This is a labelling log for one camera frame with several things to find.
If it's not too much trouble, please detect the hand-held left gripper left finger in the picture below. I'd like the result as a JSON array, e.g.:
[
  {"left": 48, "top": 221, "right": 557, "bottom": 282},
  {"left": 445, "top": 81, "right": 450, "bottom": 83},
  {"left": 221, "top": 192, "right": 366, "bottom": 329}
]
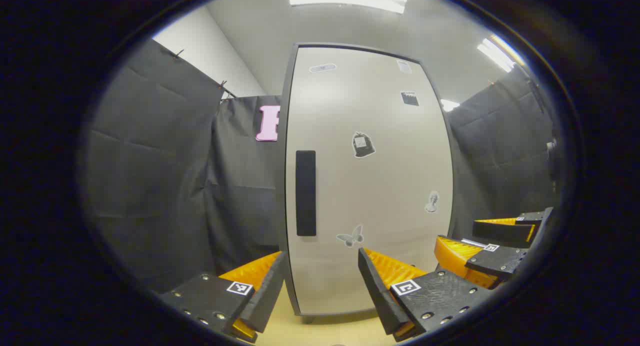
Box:
[{"left": 159, "top": 251, "right": 290, "bottom": 344}]

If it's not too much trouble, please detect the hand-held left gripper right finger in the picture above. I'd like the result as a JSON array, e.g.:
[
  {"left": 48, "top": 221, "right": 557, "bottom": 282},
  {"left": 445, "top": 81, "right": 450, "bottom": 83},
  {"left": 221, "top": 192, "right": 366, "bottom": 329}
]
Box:
[{"left": 357, "top": 247, "right": 495, "bottom": 343}]

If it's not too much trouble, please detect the dark grey cabinet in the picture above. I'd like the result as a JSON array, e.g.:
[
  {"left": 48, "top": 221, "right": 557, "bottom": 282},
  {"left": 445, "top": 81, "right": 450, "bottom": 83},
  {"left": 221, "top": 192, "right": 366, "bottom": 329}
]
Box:
[{"left": 276, "top": 42, "right": 459, "bottom": 324}]

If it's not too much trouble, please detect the black cabinet door handle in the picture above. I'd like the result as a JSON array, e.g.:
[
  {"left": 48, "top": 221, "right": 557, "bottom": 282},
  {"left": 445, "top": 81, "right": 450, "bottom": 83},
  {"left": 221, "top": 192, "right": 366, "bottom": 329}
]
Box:
[{"left": 295, "top": 150, "right": 317, "bottom": 237}]

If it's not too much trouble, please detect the black backdrop cloth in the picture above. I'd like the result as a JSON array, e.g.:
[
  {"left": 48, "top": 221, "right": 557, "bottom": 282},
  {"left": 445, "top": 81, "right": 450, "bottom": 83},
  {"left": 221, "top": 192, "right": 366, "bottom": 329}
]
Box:
[{"left": 82, "top": 38, "right": 568, "bottom": 292}]

